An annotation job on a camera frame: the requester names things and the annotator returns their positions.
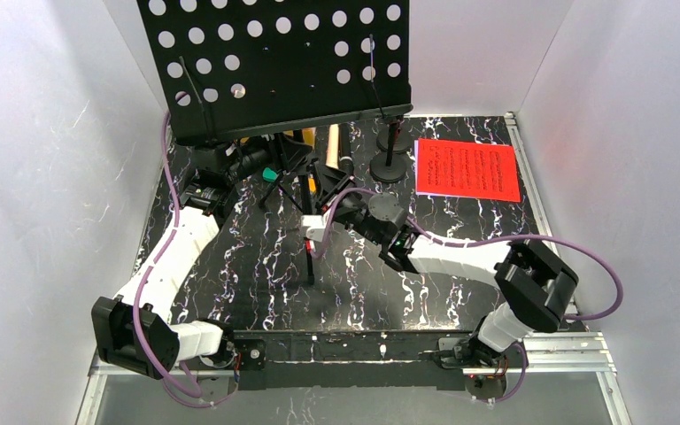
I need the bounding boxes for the green and grey eraser block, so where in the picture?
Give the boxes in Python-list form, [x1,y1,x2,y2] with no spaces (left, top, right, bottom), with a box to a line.
[262,167,279,182]

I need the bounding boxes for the black handheld microphone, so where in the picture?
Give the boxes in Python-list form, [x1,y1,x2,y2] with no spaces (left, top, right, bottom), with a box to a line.
[338,123,354,175]

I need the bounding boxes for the black desktop microphone stand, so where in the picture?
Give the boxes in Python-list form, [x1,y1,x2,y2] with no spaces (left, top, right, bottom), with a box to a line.
[369,120,407,183]

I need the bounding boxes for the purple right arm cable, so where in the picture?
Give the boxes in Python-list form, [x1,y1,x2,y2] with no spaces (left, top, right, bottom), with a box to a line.
[310,187,624,404]

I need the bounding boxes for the round three-colour drawer cabinet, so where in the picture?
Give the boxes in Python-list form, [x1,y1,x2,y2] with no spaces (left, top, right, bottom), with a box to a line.
[282,127,316,148]

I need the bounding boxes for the black tripod music stand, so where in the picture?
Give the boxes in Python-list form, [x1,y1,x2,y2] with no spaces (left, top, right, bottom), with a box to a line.
[135,0,414,287]

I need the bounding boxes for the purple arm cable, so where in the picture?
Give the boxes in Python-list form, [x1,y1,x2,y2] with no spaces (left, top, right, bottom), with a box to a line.
[132,111,236,409]
[310,187,624,404]

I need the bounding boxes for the red sheet music page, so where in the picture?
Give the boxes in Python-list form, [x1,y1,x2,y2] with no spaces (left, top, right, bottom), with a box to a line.
[418,138,522,202]

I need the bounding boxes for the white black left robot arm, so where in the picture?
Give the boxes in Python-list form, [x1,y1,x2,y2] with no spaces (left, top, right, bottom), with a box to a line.
[91,134,313,380]

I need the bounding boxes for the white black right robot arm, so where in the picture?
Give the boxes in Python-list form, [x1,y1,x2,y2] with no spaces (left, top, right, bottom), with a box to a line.
[301,165,579,368]

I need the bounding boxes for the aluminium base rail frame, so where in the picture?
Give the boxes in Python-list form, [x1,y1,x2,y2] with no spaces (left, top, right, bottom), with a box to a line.
[80,114,629,424]

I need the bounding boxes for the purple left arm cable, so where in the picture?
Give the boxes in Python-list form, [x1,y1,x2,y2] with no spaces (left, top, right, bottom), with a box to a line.
[132,111,236,409]

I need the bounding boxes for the pink microphone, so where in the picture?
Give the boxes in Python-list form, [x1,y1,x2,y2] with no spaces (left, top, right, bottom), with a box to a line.
[325,124,340,169]

